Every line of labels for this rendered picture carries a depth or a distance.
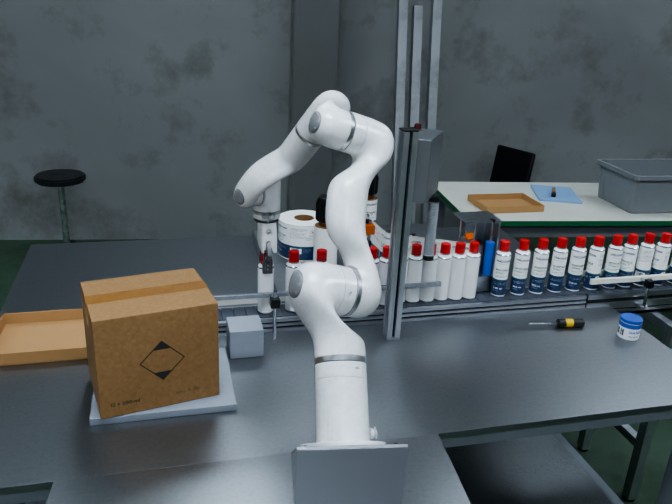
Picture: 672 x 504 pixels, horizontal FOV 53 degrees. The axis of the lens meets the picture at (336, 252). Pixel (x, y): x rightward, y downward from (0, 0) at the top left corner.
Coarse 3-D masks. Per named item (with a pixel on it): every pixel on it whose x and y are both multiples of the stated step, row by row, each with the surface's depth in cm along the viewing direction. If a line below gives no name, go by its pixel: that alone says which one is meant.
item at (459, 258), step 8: (456, 248) 225; (464, 248) 225; (456, 256) 225; (464, 256) 225; (456, 264) 226; (464, 264) 226; (456, 272) 227; (464, 272) 228; (456, 280) 228; (456, 288) 229; (448, 296) 231; (456, 296) 230
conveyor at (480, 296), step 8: (544, 288) 244; (480, 296) 235; (488, 296) 235; (504, 296) 236; (512, 296) 236; (520, 296) 237; (528, 296) 237; (536, 296) 237; (544, 296) 238; (552, 296) 238; (280, 304) 221; (408, 304) 226; (416, 304) 227; (424, 304) 227; (432, 304) 227; (440, 304) 227; (448, 304) 228; (224, 312) 214; (232, 312) 214; (240, 312) 214; (248, 312) 215; (256, 312) 215; (280, 312) 216; (288, 312) 216; (224, 320) 209
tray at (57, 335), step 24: (24, 312) 210; (48, 312) 211; (72, 312) 213; (0, 336) 202; (24, 336) 203; (48, 336) 203; (72, 336) 204; (0, 360) 187; (24, 360) 188; (48, 360) 190; (72, 360) 192
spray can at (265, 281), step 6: (258, 264) 210; (258, 270) 210; (258, 276) 210; (264, 276) 209; (270, 276) 210; (258, 282) 211; (264, 282) 210; (270, 282) 210; (258, 288) 212; (264, 288) 211; (270, 288) 211; (258, 300) 213; (264, 300) 212; (258, 306) 214; (264, 306) 213; (258, 312) 215; (264, 312) 214; (270, 312) 214
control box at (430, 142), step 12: (420, 132) 199; (432, 132) 200; (420, 144) 191; (432, 144) 191; (420, 156) 192; (432, 156) 194; (420, 168) 193; (432, 168) 197; (420, 180) 194; (432, 180) 200; (420, 192) 196; (432, 192) 203
